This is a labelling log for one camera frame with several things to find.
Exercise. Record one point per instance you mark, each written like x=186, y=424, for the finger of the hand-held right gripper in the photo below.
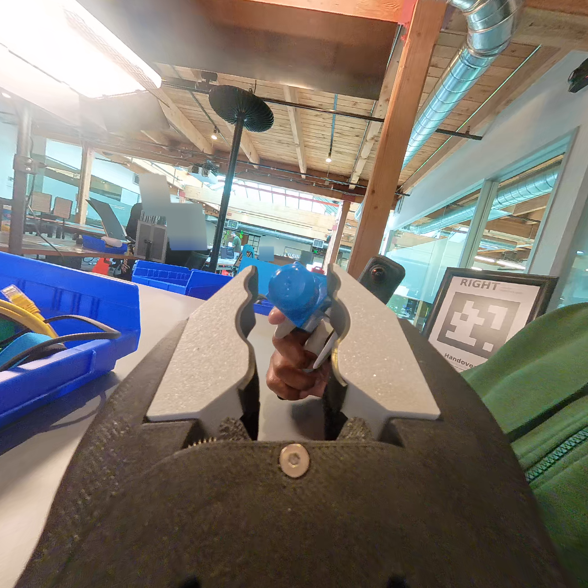
x=324, y=349
x=288, y=330

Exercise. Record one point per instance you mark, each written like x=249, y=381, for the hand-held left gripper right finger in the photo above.
x=386, y=367

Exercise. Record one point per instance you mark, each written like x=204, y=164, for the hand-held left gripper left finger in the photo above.
x=202, y=367

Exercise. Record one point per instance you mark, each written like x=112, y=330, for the blue plastic block with knob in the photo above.
x=294, y=289

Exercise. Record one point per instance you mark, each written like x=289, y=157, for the large blue plastic bin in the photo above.
x=92, y=294

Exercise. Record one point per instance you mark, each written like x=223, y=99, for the person's right hand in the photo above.
x=289, y=372

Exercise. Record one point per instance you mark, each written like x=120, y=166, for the small blue bin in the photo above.
x=206, y=285
x=265, y=307
x=103, y=246
x=156, y=275

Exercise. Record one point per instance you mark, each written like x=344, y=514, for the orange traffic cone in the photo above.
x=101, y=266

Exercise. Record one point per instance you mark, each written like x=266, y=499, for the light blue foam piece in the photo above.
x=27, y=344

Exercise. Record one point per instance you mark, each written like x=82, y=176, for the wooden table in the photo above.
x=46, y=241

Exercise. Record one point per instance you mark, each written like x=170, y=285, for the person's green jacket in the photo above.
x=565, y=514

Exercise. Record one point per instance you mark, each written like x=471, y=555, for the black metal stand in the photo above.
x=20, y=183

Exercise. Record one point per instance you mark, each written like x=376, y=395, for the slim wooden post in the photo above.
x=340, y=229

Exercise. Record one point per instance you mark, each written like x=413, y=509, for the wooden support post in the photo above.
x=390, y=160

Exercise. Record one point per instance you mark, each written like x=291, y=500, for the metal air duct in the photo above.
x=459, y=73

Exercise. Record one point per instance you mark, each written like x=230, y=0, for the black ceiling camera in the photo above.
x=579, y=76

